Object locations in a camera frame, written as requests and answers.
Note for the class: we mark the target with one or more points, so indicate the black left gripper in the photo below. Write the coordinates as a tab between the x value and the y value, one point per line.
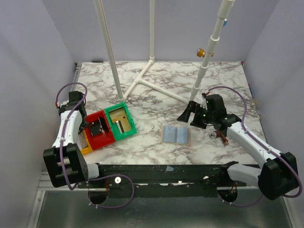
83	125

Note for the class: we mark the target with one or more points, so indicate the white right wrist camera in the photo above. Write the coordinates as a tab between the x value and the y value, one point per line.
204	102

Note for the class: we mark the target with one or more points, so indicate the green plastic bin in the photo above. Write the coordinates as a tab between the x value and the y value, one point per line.
114	127

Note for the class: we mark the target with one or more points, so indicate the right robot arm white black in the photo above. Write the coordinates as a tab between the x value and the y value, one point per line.
277	173

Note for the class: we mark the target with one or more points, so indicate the silver VIP credit card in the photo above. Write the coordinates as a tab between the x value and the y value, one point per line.
104	128

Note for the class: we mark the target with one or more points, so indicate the orange knob on pipe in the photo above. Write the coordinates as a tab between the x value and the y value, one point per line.
200	52

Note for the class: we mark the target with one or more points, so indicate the aluminium extrusion rail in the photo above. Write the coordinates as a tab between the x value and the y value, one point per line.
71	83

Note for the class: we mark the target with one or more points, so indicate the beige card holder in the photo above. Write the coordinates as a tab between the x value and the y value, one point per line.
183	136

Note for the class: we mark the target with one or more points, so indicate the red plastic bin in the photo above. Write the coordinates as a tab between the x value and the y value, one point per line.
100	140

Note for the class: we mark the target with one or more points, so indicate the silver card under sleeve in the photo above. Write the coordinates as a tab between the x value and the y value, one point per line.
169	134

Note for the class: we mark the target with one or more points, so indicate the yellow plastic bin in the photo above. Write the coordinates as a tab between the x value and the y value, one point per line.
84	143

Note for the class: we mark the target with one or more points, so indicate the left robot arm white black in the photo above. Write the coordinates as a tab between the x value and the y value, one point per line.
92	170

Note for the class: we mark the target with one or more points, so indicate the gold credit card in bin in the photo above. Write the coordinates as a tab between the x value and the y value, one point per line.
120	114

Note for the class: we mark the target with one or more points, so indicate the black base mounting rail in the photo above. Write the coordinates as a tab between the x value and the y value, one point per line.
158	181

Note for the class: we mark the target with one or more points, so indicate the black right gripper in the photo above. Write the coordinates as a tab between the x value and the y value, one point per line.
196	116

